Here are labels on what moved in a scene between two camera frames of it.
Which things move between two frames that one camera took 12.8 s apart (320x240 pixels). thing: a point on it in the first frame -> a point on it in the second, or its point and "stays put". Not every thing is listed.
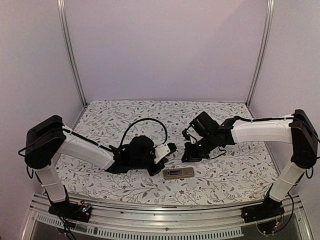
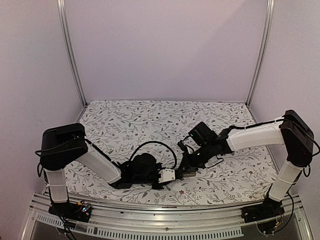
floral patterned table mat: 243,174 stays put
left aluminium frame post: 64,24 stays put
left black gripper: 152,172 -> 157,187
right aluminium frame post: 263,51 stays put
